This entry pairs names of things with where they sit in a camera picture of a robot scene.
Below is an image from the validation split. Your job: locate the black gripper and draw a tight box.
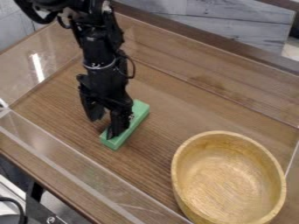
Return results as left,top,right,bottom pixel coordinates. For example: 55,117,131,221
76,65,133,140

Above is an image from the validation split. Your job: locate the green rectangular block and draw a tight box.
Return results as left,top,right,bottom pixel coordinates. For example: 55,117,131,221
99,100,150,151

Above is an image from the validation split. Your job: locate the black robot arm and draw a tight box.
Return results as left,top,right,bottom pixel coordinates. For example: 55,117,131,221
13,0,136,139

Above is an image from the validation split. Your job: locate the brown wooden bowl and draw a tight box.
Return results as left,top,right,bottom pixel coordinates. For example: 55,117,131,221
171,130,286,224

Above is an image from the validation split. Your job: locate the clear acrylic front barrier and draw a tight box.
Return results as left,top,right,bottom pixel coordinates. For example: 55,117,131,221
0,108,191,224

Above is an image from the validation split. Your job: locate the black table leg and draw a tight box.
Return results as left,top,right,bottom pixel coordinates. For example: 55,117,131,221
25,181,44,202

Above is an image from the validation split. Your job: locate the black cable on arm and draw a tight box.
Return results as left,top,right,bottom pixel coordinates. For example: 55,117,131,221
116,49,136,80

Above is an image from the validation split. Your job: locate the black cable under table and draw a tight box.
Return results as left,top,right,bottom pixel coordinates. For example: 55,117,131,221
0,195,27,224

